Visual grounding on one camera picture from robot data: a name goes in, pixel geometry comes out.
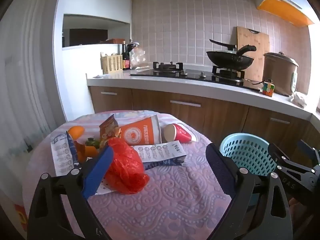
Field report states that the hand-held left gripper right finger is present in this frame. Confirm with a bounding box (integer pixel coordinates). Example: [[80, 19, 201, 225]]
[[205, 142, 293, 240]]

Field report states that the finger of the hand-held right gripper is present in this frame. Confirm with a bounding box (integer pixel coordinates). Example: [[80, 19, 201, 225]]
[[297, 140, 320, 167], [268, 143, 315, 174]]

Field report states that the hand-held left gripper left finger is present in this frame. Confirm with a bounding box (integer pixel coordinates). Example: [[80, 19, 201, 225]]
[[27, 145, 114, 240]]

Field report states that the orange peel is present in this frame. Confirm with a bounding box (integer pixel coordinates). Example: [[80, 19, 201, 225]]
[[67, 126, 85, 140], [76, 141, 99, 163]]

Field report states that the red plastic bag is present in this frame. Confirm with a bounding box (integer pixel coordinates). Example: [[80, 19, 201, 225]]
[[104, 138, 150, 195]]

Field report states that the green vegetable scrap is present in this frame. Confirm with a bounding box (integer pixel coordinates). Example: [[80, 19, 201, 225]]
[[85, 137, 108, 148]]

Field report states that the light blue perforated plastic basket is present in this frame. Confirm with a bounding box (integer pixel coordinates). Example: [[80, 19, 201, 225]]
[[219, 133, 278, 177]]

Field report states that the white printed packet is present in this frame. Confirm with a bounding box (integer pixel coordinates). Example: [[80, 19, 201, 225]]
[[50, 131, 80, 177], [132, 141, 187, 170]]

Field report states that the orange snack wrapper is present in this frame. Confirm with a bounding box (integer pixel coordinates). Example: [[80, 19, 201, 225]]
[[99, 114, 122, 145]]

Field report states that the red paper cup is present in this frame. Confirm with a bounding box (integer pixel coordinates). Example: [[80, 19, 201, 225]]
[[161, 123, 192, 143]]

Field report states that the orange paper cup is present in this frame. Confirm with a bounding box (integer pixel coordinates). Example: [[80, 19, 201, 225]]
[[119, 114, 162, 147]]

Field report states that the white crumpled cloth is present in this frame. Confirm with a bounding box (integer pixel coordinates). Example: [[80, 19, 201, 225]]
[[290, 92, 308, 108]]

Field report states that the pink patterned tablecloth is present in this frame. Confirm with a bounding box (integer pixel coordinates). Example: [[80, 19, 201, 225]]
[[22, 110, 238, 240]]

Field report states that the colourful puzzle cube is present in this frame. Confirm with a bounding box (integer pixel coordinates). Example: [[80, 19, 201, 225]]
[[262, 80, 275, 97]]

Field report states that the brown rice cooker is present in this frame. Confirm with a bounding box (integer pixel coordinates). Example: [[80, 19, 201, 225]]
[[263, 52, 299, 97]]

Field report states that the red and yellow package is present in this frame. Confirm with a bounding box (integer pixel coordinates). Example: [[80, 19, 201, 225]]
[[14, 204, 28, 228]]

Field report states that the wooden base cabinet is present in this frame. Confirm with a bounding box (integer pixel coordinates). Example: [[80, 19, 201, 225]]
[[89, 86, 320, 160]]

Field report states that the black gas stove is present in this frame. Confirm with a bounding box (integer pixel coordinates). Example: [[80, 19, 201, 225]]
[[130, 61, 260, 90]]

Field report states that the white kitchen counter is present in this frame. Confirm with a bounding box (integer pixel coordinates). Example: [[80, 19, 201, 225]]
[[86, 69, 320, 120]]

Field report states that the black wok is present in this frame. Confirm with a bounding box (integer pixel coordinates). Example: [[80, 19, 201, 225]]
[[206, 44, 257, 72]]

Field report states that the beige slatted utensil basket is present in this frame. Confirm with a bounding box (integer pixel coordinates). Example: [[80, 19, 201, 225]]
[[100, 52, 123, 75]]

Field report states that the white curtain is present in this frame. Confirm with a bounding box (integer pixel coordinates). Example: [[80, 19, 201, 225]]
[[0, 0, 66, 155]]

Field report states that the dark soy sauce bottle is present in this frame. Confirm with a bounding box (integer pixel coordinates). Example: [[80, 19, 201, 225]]
[[122, 41, 130, 70]]

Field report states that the wooden cutting board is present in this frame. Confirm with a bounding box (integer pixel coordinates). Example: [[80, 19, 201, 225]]
[[236, 26, 270, 80]]

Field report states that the clear plastic jar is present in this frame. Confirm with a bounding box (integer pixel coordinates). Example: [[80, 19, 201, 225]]
[[130, 47, 148, 70]]

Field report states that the dark wooden cabinet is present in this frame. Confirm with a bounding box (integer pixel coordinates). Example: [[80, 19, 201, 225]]
[[69, 29, 108, 47]]

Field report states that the orange wall cabinet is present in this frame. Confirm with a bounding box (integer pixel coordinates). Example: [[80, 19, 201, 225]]
[[256, 0, 315, 27]]

